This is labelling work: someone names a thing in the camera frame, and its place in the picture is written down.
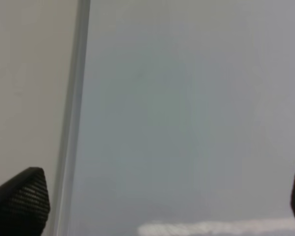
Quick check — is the whiteboard with aluminium frame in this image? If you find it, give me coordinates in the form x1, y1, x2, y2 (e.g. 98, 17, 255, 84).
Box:
51, 0, 295, 236

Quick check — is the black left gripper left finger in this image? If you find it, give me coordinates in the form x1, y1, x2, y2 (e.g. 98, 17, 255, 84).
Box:
0, 167, 51, 236

